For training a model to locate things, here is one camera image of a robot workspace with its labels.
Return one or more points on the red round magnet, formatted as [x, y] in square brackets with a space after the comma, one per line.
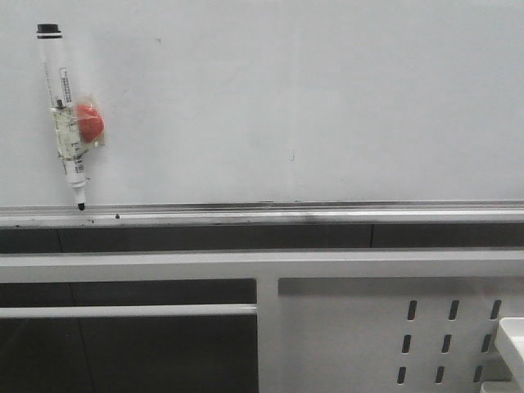
[90, 122]

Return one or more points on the white whiteboard marker pen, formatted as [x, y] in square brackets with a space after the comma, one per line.
[70, 145]

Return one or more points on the white whiteboard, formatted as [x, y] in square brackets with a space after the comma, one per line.
[270, 111]

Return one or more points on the white plastic bin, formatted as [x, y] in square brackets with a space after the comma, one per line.
[509, 344]

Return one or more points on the white metal rack frame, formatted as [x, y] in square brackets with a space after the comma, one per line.
[258, 321]

